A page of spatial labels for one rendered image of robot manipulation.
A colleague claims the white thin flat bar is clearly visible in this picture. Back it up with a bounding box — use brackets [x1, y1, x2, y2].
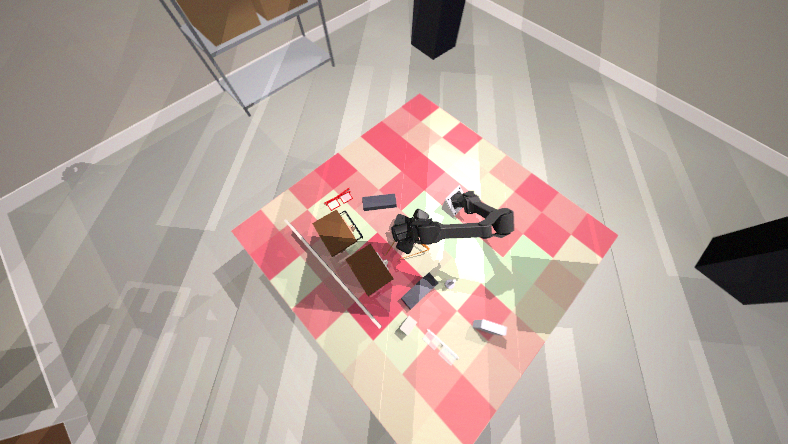
[284, 219, 382, 329]

